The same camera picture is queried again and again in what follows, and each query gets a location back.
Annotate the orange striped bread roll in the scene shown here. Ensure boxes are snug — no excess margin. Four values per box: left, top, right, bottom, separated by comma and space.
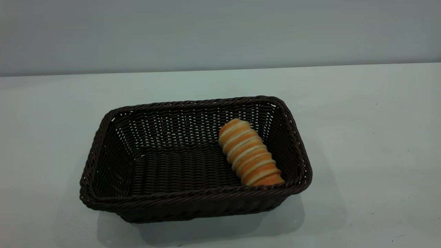
218, 118, 286, 187

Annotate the dark brown wicker basket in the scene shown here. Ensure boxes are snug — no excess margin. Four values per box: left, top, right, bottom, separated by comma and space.
79, 96, 313, 224

